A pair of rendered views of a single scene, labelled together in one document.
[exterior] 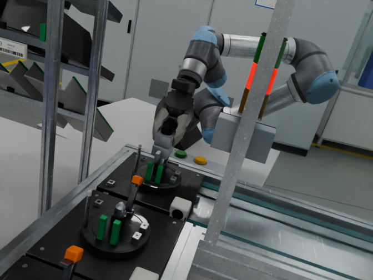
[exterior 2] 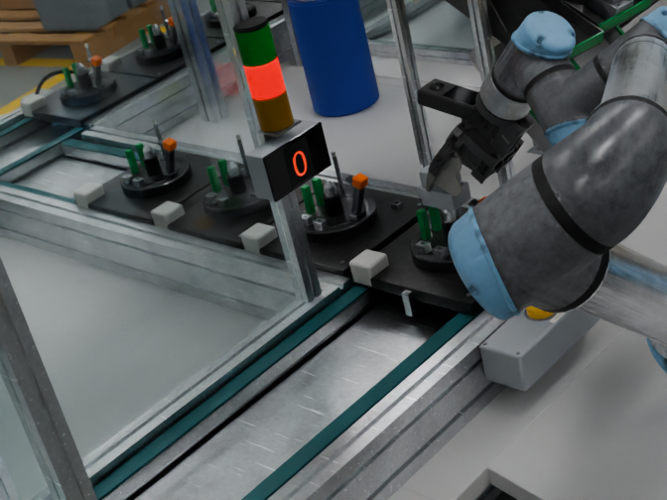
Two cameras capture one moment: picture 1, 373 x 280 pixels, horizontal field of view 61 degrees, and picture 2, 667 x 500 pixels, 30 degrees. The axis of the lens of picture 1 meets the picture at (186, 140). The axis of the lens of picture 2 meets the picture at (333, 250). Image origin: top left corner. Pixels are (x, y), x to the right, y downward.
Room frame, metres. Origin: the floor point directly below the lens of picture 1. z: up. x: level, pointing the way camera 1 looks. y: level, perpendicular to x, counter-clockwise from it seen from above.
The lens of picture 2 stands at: (1.72, -1.37, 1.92)
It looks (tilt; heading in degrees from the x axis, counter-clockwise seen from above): 28 degrees down; 130
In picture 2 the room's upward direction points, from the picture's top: 14 degrees counter-clockwise
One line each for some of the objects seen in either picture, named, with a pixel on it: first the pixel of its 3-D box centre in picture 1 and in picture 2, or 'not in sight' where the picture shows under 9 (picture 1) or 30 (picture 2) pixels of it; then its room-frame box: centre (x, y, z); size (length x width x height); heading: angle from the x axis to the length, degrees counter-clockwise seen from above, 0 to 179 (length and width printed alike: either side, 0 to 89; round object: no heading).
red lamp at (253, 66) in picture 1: (261, 78); (264, 76); (0.63, -0.11, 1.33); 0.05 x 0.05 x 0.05
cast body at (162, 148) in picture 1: (163, 143); (438, 181); (0.77, 0.06, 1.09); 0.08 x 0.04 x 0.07; 171
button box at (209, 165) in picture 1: (197, 169); (544, 328); (0.98, -0.06, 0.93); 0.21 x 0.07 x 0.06; 81
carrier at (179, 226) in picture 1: (118, 218); (332, 200); (0.53, 0.10, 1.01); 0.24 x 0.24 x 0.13; 81
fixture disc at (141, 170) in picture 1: (156, 176); (455, 244); (0.78, 0.06, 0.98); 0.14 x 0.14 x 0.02
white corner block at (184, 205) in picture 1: (180, 209); (369, 268); (0.67, -0.02, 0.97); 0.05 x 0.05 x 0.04; 81
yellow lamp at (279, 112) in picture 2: (253, 101); (273, 109); (0.63, -0.11, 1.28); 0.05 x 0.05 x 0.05
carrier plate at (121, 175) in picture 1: (155, 182); (457, 254); (0.78, 0.06, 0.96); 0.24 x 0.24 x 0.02; 81
